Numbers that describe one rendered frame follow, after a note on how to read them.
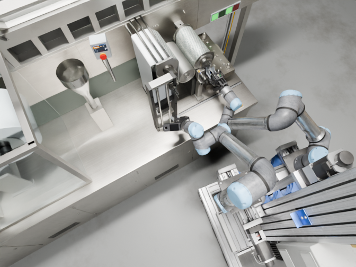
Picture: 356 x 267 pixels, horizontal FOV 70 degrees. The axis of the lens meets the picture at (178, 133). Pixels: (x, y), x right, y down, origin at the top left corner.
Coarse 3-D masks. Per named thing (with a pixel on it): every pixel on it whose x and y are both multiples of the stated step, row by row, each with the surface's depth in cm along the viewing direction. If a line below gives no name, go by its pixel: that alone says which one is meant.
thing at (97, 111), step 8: (64, 72) 130; (72, 72) 133; (80, 72) 134; (64, 80) 130; (72, 80) 135; (88, 80) 129; (80, 88) 127; (88, 88) 136; (88, 96) 143; (88, 104) 156; (96, 104) 155; (96, 112) 155; (104, 112) 160; (96, 120) 163; (104, 120) 168; (104, 128) 176
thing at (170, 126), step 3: (165, 123) 150; (168, 123) 150; (171, 123) 149; (174, 123) 148; (177, 123) 148; (180, 123) 148; (165, 126) 149; (168, 126) 149; (171, 126) 149; (174, 126) 149; (177, 126) 148; (165, 129) 150; (168, 129) 150; (171, 129) 149; (174, 129) 149; (177, 129) 149; (180, 129) 149
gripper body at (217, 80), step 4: (220, 72) 167; (212, 76) 164; (216, 76) 164; (220, 76) 166; (224, 76) 165; (212, 80) 168; (216, 80) 164; (220, 80) 164; (224, 80) 163; (212, 84) 171; (216, 84) 169; (220, 84) 164; (224, 84) 162; (220, 88) 164
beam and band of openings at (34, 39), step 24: (96, 0) 125; (120, 0) 132; (144, 0) 139; (168, 0) 148; (24, 24) 117; (48, 24) 122; (72, 24) 137; (96, 24) 136; (120, 24) 144; (0, 48) 120; (24, 48) 134; (48, 48) 137
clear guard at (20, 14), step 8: (48, 0) 93; (56, 0) 102; (64, 0) 112; (24, 8) 90; (32, 8) 98; (40, 8) 107; (48, 8) 119; (0, 16) 85; (8, 16) 92; (16, 16) 101; (24, 16) 112; (0, 24) 104
